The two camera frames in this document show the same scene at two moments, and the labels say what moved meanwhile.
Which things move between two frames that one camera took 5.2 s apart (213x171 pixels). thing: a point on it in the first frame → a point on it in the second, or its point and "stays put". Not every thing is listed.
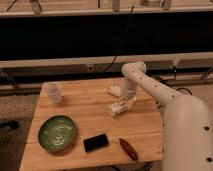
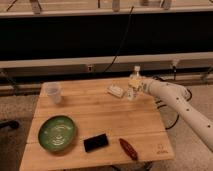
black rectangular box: (96, 142) stays put
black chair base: (13, 124) stays put
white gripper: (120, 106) → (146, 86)
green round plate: (57, 133) stays put
